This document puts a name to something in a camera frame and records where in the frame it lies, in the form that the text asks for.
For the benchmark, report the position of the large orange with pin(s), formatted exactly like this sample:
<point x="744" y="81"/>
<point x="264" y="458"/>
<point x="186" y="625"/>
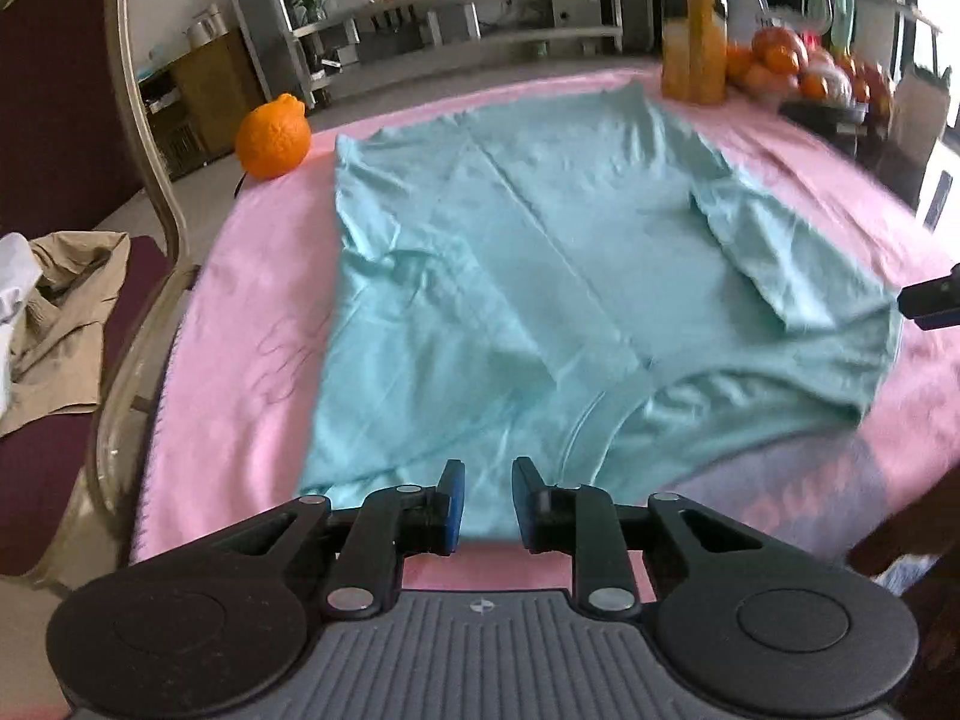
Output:
<point x="273" y="136"/>

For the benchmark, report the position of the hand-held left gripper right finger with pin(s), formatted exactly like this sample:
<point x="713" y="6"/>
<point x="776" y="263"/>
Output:
<point x="526" y="502"/>

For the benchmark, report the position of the pile of oranges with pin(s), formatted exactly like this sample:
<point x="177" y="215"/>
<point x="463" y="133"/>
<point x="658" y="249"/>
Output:
<point x="810" y="67"/>

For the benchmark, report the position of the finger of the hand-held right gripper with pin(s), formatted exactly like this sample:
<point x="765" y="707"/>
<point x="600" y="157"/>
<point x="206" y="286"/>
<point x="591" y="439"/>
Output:
<point x="930" y="304"/>

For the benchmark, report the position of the pink blanket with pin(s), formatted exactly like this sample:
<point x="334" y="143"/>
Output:
<point x="247" y="360"/>

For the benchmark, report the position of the metal pot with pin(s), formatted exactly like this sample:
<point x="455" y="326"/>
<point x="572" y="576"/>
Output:
<point x="204" y="28"/>

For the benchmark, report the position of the white garment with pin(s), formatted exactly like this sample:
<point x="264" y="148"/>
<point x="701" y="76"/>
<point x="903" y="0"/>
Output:
<point x="15" y="277"/>

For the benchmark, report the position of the wooden cabinet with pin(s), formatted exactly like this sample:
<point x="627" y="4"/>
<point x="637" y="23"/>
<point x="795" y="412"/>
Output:
<point x="202" y="97"/>

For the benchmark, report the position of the silver tower speaker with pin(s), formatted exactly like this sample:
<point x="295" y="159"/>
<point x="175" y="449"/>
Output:
<point x="268" y="22"/>

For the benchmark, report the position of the dark red upholstered chair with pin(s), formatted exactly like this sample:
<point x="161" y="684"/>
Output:
<point x="67" y="240"/>

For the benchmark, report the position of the beige garment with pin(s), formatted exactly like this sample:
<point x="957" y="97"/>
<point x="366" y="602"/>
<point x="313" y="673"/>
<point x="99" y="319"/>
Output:
<point x="64" y="315"/>

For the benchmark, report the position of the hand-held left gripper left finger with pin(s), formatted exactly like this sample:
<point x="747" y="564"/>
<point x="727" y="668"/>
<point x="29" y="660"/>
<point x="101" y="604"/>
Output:
<point x="451" y="502"/>

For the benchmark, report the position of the yellow juice bottle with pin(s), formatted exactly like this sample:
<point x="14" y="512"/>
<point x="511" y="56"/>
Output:
<point x="694" y="19"/>

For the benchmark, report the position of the grey tv stand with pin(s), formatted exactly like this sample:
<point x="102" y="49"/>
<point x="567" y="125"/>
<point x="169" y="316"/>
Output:
<point x="465" y="22"/>

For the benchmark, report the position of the light teal t-shirt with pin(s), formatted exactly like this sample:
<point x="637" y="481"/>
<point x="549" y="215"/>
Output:
<point x="570" y="270"/>

